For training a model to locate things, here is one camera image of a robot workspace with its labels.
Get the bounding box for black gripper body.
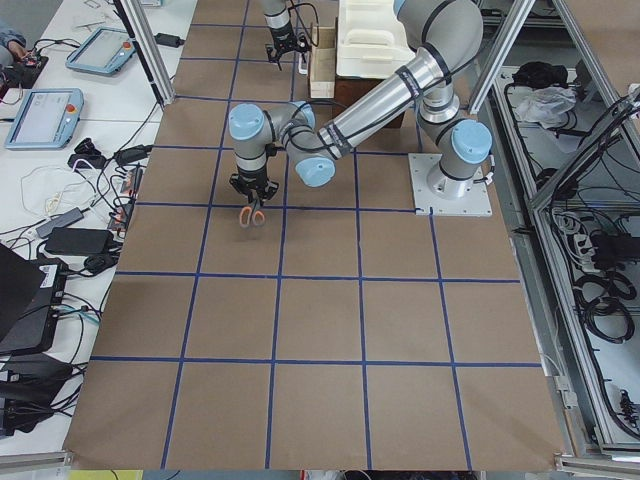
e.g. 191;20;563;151
229;169;278;198
265;30;311;55

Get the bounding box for white drawer handle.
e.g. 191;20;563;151
297;53;308;76

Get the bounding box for light wooden drawer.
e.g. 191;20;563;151
307;25;336;99

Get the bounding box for orange grey scissors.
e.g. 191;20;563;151
238;199;266;228

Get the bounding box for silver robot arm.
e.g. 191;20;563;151
261;0;311;75
228;1;492;228

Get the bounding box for dark wooden drawer cabinet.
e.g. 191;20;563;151
332;75;383;118

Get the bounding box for person hand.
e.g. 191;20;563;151
6;40;28;61

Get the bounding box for white foam tray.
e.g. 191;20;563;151
336;0;414;79

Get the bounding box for blue teach pendant far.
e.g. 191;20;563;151
65;27;135;76

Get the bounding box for blue teach pendant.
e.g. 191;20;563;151
65;27;135;76
4;88;84;150

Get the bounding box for black power adapter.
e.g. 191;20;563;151
44;227;113;256

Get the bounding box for blue teach pendant near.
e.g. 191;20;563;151
4;88;84;150

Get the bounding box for black laptop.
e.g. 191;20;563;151
1;246;68;356

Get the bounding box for aluminium frame post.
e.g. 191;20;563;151
114;0;176;108

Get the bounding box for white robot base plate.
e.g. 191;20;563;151
408;153;492;217

